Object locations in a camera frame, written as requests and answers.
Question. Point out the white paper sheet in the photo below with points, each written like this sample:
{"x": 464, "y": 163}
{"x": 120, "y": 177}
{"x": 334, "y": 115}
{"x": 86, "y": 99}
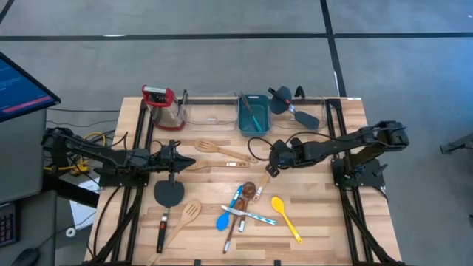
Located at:
{"x": 83, "y": 214}

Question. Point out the long dark wooden spoon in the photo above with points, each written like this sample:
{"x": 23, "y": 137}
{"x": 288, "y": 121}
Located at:
{"x": 239, "y": 204}

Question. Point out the wooden slotted spoon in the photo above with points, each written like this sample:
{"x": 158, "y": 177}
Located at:
{"x": 191, "y": 211}

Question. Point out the blue silicone spoon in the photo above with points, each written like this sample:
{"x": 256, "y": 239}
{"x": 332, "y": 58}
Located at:
{"x": 222, "y": 221}

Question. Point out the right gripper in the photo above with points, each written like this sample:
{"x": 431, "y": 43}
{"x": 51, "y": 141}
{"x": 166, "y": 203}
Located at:
{"x": 282, "y": 154}

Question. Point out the black table clamp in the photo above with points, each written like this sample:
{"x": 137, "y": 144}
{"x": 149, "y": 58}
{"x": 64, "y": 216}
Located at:
{"x": 197, "y": 263}
{"x": 277, "y": 263}

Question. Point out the grey cabinet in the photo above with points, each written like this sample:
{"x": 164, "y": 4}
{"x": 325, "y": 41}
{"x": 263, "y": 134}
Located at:
{"x": 22, "y": 159}

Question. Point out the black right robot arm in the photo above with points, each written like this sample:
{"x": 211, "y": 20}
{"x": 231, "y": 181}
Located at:
{"x": 332, "y": 146}

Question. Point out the yellow silicone spoon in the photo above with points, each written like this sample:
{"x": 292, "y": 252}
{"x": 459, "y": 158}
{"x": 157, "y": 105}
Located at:
{"x": 277, "y": 205}

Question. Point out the black rectangular-head spatula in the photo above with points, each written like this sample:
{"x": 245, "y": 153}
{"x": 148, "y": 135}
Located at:
{"x": 307, "y": 120}

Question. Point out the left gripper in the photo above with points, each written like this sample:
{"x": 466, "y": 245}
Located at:
{"x": 162, "y": 160}

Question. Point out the teal plastic bin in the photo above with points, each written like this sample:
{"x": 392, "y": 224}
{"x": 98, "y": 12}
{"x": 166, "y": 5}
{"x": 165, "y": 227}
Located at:
{"x": 245, "y": 125}

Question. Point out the black aluminium table frame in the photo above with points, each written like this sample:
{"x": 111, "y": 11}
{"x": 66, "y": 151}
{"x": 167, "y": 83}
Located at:
{"x": 334, "y": 105}

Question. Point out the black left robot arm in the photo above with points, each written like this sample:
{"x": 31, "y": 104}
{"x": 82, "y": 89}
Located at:
{"x": 111, "y": 157}

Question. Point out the black computer mouse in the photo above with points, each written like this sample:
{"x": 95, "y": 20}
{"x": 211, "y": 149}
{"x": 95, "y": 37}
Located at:
{"x": 26, "y": 257}

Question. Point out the wooden spork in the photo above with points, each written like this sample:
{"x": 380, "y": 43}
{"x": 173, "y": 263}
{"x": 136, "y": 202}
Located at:
{"x": 260, "y": 188}

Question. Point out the black floor stand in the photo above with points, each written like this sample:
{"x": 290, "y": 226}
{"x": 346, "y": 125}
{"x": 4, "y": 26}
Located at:
{"x": 458, "y": 146}

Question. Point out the computer monitor blue screen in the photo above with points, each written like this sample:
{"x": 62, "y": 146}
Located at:
{"x": 20, "y": 90}

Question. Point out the grey desk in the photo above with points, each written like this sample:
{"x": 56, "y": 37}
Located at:
{"x": 37, "y": 229}

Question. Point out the computer keyboard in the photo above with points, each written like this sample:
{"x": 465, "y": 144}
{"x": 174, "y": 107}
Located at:
{"x": 7, "y": 225}

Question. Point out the black round-head spatula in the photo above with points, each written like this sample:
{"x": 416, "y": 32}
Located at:
{"x": 169, "y": 194}
{"x": 277, "y": 105}

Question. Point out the wooden slotted spatula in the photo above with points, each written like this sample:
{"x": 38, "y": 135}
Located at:
{"x": 205, "y": 145}

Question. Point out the clear plastic bin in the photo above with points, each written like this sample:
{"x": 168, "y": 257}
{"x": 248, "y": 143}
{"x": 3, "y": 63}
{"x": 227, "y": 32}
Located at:
{"x": 210, "y": 111}
{"x": 321, "y": 111}

